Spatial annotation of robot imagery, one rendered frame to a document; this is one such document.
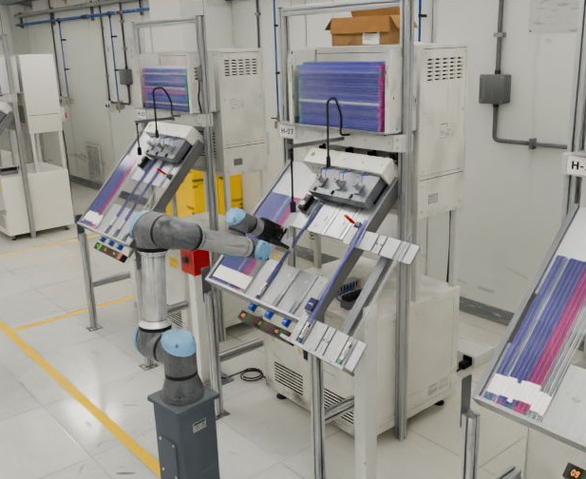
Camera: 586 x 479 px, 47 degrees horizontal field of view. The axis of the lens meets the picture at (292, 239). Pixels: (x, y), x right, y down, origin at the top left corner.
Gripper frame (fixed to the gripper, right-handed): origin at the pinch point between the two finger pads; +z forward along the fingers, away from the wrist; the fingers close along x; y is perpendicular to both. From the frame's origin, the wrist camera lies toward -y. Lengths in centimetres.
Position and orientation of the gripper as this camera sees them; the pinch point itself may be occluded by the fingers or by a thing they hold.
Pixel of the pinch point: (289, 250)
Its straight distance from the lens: 284.2
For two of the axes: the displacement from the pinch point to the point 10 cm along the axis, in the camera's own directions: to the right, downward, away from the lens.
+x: -6.4, -2.0, 7.4
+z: 6.6, 3.5, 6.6
